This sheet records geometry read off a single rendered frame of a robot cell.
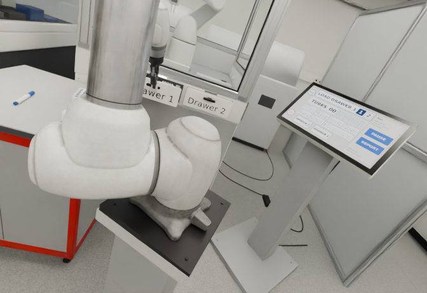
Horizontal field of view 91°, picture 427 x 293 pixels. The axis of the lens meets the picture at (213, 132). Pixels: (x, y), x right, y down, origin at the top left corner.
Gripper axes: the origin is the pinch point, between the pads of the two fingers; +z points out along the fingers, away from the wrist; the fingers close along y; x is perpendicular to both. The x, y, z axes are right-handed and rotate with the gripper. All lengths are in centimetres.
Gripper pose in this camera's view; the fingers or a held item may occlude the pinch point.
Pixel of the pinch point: (154, 86)
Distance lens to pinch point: 116.5
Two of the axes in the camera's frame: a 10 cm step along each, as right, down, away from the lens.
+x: -9.7, -1.7, -1.7
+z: -2.4, 5.7, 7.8
